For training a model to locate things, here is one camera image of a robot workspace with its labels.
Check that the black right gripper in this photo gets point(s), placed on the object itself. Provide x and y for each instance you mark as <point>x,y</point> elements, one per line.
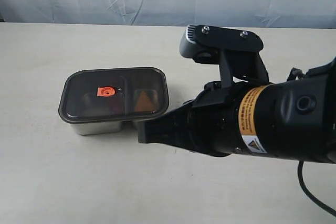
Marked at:
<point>209,124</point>

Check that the yellow toy cheese wedge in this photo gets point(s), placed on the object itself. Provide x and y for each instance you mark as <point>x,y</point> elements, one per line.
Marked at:
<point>143,102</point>

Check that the red toy sausage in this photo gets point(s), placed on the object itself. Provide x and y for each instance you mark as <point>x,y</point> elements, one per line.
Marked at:
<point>115,104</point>

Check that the dark transparent lid orange seal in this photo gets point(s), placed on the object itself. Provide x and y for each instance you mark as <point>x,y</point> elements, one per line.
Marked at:
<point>85,95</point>

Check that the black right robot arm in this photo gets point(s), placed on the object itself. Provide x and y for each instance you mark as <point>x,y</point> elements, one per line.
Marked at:
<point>243,113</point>

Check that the steel divided lunch box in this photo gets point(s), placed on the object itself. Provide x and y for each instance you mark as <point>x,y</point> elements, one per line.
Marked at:
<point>94,128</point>

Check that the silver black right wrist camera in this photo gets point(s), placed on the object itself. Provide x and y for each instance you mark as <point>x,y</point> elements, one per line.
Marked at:
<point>204,44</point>

